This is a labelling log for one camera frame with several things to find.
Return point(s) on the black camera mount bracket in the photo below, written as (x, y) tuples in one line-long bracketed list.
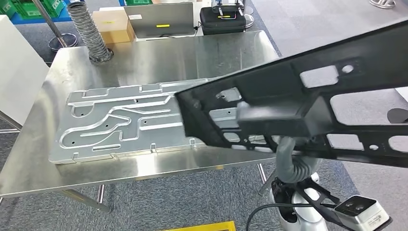
[(318, 195)]

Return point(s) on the black carrying case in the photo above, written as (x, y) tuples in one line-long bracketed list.
[(220, 27)]

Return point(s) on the black stanchion round base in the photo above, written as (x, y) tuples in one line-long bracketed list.
[(398, 116)]

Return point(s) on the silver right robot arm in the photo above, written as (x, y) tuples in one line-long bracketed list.
[(293, 172)]

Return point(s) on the chrome stanchion with base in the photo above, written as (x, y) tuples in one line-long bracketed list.
[(52, 27)]

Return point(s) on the green plastic crate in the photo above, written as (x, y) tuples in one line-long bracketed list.
[(6, 8), (28, 8), (138, 2)]

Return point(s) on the black plastic plate bracket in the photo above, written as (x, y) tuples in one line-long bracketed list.
[(366, 41)]

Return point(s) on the yellow floor tape square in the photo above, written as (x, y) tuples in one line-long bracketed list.
[(204, 227)]

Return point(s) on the stamped metal plate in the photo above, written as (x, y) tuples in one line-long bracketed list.
[(111, 127)]

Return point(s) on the brown cardboard box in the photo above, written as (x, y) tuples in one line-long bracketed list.
[(114, 25)]

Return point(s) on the steel side table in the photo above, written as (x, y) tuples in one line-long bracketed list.
[(9, 120)]

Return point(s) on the stainless steel workbench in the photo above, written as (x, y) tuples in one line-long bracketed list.
[(159, 57)]

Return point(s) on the white wall panel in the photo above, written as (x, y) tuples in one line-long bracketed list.
[(403, 94)]

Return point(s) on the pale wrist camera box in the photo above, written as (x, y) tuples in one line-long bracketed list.
[(366, 216)]

